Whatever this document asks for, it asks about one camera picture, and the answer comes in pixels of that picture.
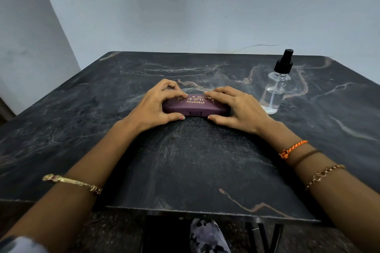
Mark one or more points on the person's right hand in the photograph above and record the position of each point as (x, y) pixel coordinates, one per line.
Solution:
(246, 113)

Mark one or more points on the person's left hand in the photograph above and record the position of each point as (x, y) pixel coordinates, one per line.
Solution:
(148, 110)

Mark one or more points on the person's right middle finger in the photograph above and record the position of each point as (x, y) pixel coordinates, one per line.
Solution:
(225, 89)

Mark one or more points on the person's left thumb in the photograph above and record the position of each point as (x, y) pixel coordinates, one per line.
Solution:
(173, 117)

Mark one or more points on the person's right thumb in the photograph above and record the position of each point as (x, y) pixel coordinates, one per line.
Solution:
(221, 119)

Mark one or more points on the purple glasses case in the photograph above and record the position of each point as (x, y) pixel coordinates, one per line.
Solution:
(193, 109)

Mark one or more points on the person's left forearm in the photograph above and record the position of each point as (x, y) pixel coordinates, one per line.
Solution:
(74, 199)

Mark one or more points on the person's right forearm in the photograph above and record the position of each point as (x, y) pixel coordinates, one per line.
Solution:
(341, 205)

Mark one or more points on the clear spray bottle black cap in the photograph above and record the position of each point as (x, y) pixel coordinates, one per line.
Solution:
(273, 98)

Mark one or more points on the dark thread wristband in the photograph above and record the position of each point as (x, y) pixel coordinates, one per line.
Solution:
(305, 156)

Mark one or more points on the grey patterned trouser leg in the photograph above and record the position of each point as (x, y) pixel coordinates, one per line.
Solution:
(207, 238)

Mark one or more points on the grey patterned sleeve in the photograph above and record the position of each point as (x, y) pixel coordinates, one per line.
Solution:
(20, 246)

